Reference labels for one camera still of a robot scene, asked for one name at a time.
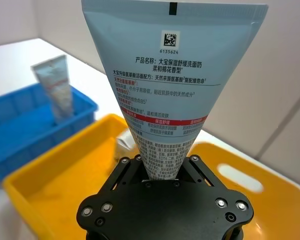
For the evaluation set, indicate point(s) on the blue plastic bin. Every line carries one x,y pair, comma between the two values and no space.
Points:
27,135

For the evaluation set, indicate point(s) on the small white carton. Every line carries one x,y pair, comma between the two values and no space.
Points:
123,147

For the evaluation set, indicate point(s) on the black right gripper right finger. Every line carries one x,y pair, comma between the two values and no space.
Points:
198,172

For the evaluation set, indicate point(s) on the large grey-blue cosmetic tube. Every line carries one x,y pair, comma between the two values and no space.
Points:
170,82

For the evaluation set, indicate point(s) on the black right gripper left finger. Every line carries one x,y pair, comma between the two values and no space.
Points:
126,172

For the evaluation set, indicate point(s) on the small grey-blue cosmetic tube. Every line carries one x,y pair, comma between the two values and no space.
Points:
57,85

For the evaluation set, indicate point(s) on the yellow plastic bin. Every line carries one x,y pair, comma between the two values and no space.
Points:
65,180

